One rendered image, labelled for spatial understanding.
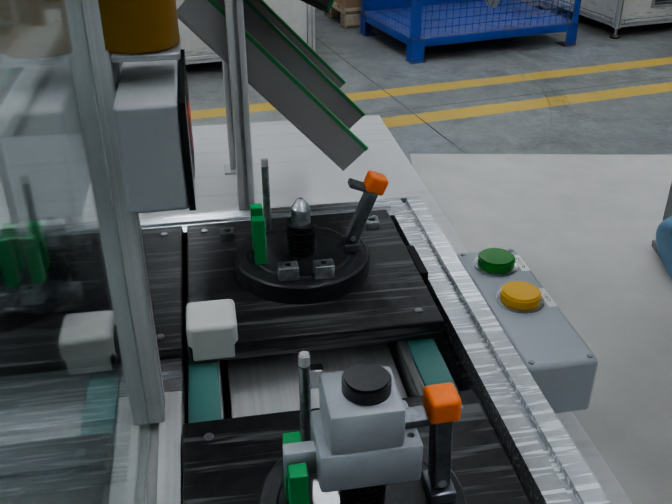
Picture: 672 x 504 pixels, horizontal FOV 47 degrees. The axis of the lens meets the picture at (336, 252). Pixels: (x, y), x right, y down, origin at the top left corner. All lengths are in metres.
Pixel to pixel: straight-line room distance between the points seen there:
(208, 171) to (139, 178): 0.84
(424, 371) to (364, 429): 0.26
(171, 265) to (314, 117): 0.27
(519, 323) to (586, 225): 0.45
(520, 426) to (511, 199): 0.65
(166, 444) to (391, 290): 0.28
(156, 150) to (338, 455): 0.21
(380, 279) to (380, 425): 0.35
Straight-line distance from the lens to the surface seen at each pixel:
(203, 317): 0.71
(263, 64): 0.95
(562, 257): 1.10
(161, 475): 0.61
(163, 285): 0.80
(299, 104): 0.96
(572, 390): 0.75
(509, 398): 0.67
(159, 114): 0.47
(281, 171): 1.31
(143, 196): 0.49
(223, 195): 1.24
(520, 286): 0.80
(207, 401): 0.68
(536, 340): 0.75
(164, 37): 0.50
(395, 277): 0.80
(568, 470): 0.62
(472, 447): 0.61
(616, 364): 0.91
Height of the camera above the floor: 1.39
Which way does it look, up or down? 30 degrees down
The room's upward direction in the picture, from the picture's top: straight up
